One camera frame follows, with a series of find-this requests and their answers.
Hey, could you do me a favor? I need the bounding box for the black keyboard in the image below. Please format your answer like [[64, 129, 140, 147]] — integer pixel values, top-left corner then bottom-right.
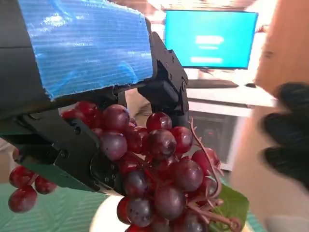
[[187, 79, 239, 89]]

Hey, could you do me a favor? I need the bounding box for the brown cardboard box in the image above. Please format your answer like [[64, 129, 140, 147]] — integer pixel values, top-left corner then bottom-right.
[[252, 0, 309, 97]]

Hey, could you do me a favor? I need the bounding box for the green cutting mat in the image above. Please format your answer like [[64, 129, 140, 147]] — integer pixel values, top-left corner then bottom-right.
[[0, 182, 258, 232]]

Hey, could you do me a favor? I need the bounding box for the red toy grape bunch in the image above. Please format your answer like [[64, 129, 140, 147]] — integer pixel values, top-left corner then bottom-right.
[[8, 101, 250, 232]]

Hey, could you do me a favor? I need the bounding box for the white mesh cabinet, red light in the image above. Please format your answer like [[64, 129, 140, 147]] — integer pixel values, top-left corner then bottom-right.
[[185, 84, 278, 171]]

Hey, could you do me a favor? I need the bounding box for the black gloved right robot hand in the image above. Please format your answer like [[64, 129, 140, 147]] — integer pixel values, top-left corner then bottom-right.
[[262, 82, 309, 189]]

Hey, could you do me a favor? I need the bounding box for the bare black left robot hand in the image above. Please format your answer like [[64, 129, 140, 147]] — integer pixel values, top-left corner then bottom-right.
[[0, 0, 189, 196]]

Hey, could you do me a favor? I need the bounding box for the white square plate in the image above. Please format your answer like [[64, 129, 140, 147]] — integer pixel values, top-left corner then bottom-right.
[[89, 193, 252, 232]]

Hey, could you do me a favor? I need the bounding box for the computer monitor with blue screen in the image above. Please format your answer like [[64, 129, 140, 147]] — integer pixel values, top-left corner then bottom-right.
[[165, 9, 259, 73]]

